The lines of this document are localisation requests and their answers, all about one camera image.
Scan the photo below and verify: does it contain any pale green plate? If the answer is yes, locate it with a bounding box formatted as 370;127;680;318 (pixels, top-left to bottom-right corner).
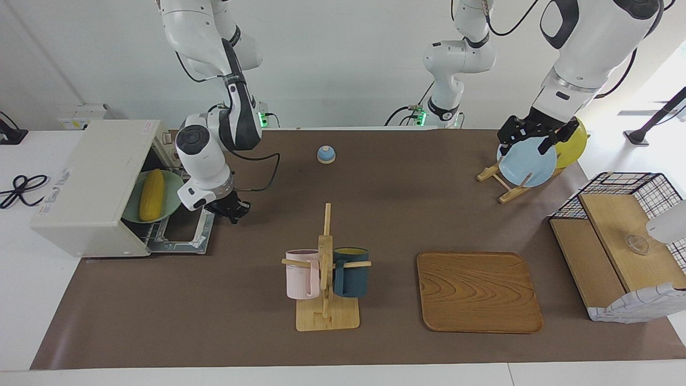
122;169;185;223

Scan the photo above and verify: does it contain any glass oven door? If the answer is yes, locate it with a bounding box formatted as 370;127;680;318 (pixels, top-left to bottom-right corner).
147;206;216;254

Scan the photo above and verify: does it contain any yellow corn cob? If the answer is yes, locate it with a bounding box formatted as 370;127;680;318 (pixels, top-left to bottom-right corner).
139;169;165;222

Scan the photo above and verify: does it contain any beige toaster oven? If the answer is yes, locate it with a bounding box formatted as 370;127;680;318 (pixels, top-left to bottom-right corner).
29;119;185;258

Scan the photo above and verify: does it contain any yellow plate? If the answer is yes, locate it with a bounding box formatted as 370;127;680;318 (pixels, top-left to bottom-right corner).
552;117;588;169

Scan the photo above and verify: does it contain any light blue plate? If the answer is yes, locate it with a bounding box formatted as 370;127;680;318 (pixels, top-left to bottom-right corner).
497;137;558;188

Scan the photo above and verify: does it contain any wooden plate rack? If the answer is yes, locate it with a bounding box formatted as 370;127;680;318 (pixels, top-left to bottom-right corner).
477;131;590;205

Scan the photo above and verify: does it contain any black stand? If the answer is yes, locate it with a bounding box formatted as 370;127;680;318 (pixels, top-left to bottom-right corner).
623;86;686;146

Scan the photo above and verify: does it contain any pink mug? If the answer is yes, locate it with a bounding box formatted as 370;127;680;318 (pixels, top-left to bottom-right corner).
285;249;321;300

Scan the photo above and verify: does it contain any brown table mat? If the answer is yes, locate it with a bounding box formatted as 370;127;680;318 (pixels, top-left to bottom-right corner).
29;129;686;370

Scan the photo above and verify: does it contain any dark teal mug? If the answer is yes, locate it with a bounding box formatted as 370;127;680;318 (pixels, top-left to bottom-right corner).
332;247;370;299

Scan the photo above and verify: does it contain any wooden mug rack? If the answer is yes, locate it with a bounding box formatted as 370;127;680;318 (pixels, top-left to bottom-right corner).
281;203;373;332

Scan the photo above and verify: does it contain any white rounded device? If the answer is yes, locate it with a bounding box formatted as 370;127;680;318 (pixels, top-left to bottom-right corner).
645;200;686;245

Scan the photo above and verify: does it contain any wooden serving tray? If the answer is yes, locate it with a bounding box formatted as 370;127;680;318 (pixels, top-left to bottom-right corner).
416;251;544;334

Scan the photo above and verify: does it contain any white power box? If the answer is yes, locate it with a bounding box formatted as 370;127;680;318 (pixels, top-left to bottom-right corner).
58;103;110;131

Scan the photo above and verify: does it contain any metal oven wire rack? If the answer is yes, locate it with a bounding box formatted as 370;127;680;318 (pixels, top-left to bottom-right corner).
126;212;207;248

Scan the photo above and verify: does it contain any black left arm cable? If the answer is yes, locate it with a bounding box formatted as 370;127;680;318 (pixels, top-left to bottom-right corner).
482;0;676;100

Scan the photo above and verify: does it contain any black base cable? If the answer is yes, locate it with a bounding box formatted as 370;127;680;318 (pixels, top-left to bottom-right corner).
385;80;435;127

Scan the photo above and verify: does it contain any wooden shelf with wire basket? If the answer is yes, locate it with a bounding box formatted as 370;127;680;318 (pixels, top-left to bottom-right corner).
549;172;686;323

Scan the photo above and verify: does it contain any coiled black cable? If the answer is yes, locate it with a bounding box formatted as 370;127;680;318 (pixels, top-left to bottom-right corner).
0;174;49;210

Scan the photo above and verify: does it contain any black clamp mount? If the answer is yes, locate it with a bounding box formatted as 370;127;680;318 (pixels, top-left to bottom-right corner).
0;111;28;145

